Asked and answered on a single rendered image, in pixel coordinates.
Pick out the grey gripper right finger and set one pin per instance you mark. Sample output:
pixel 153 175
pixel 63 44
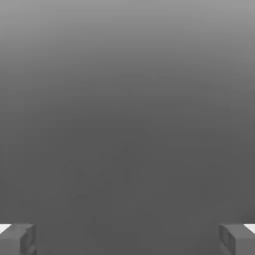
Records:
pixel 241 241

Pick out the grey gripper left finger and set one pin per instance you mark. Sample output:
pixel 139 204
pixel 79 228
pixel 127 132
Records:
pixel 14 241

